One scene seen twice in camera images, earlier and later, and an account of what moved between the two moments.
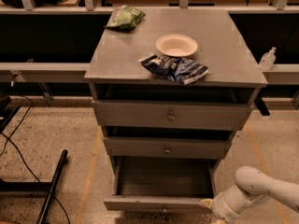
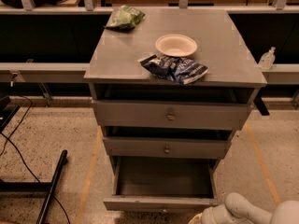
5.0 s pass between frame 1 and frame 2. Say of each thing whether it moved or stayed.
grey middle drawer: stayed
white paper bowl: stayed
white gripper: moved
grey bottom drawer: stayed
